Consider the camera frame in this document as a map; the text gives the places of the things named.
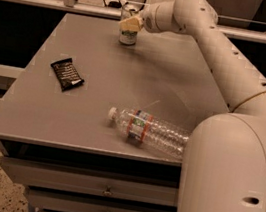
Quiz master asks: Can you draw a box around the black rxbar chocolate wrapper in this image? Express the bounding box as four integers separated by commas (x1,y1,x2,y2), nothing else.
50,58,85,92

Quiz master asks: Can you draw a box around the grey drawer cabinet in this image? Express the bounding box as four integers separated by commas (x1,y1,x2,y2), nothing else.
0,14,227,212

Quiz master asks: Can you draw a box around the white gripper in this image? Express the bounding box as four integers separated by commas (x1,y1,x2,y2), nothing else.
119,1,173,33

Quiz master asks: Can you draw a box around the clear plastic water bottle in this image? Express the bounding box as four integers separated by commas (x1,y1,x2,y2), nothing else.
108,107,190,159

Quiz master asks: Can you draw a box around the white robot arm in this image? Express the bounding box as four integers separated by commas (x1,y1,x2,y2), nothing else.
120,0,266,212

